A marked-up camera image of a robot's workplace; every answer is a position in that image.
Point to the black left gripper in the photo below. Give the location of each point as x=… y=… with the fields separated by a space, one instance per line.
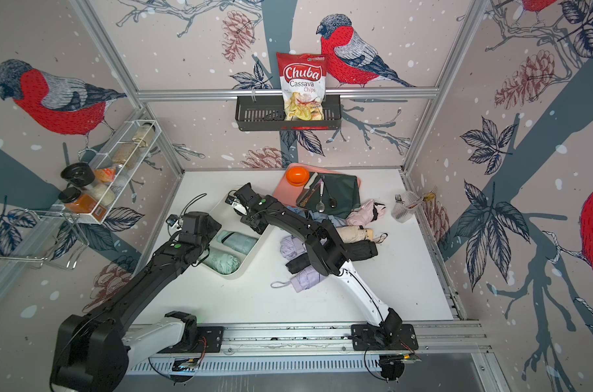
x=212 y=230

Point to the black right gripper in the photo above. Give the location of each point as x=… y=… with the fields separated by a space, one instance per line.
x=247 y=222

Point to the mint green umbrella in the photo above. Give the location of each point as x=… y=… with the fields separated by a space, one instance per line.
x=221 y=262
x=237 y=241

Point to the cream plastic storage box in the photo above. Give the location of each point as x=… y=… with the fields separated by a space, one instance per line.
x=264 y=259

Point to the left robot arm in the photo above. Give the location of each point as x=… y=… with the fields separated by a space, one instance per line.
x=90 y=354

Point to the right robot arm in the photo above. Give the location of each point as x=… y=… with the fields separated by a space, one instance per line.
x=327 y=253

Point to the lilac folded umbrella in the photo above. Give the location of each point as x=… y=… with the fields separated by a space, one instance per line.
x=292 y=247
x=304 y=280

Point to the black folded umbrella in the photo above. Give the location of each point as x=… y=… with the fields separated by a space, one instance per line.
x=298 y=264
x=361 y=250

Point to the light blue folded umbrella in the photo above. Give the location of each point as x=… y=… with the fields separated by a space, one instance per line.
x=318 y=216

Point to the beige folded umbrella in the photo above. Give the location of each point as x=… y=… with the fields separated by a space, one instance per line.
x=355 y=234

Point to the orange plastic bowl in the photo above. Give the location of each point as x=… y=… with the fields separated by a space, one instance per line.
x=297 y=176

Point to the metal spoon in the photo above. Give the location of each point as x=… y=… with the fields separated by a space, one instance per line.
x=320 y=206

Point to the dark green cloth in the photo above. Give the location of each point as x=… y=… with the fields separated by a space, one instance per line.
x=341 y=194

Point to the black lid spice jar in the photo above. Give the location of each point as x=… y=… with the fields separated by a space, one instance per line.
x=79 y=174

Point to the amber jar black lid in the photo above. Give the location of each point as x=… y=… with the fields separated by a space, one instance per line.
x=77 y=201

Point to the Chuba cassava chips bag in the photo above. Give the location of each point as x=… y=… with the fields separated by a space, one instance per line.
x=303 y=84

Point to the black wire wall basket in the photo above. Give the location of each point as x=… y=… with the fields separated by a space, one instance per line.
x=266 y=114

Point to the white wire spice rack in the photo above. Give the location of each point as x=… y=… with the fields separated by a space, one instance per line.
x=115 y=167

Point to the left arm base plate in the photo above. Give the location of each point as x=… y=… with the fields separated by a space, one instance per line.
x=198 y=340

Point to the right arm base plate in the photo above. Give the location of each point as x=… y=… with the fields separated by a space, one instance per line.
x=366 y=337

